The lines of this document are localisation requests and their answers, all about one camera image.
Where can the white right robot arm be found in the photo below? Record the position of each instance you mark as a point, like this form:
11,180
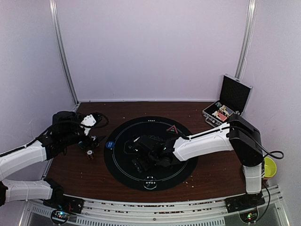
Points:
236,135

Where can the green 50 poker chip stack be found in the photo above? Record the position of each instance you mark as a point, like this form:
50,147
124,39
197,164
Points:
81,145

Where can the aluminium left corner post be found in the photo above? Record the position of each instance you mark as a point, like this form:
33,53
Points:
62,54

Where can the aluminium front rail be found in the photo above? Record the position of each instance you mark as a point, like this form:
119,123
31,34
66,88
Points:
210,212

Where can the red poker chip stack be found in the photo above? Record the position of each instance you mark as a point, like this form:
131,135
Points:
90,154

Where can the red card deck in case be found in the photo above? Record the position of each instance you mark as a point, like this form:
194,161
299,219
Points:
220,116

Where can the aluminium corner post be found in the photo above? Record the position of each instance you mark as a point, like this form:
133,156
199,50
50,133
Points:
250,18
62,54

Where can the aluminium right corner post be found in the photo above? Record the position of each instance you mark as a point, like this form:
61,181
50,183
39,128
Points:
250,18

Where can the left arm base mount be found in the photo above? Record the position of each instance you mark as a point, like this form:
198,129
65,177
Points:
68,204

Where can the blue round blind button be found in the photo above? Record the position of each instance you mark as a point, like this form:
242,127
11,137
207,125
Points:
110,144

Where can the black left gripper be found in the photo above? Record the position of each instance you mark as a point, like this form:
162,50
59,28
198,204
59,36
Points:
87,142

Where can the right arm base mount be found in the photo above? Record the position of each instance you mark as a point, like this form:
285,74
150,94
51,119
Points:
243,202

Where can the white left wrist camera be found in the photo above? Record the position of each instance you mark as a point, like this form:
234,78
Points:
88,123

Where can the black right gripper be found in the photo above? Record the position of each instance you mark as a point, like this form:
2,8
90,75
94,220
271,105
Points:
138,166

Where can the aluminium poker chip case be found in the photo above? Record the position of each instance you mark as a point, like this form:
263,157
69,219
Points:
233,99

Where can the yellow-green plastic bowl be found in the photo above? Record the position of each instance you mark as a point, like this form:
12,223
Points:
270,168

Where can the red triangular button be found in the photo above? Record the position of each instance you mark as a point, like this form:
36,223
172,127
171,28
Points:
172,129

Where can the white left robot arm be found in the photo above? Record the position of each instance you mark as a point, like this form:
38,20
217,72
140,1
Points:
38,150

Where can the black round poker mat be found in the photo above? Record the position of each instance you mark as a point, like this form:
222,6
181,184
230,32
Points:
119,159

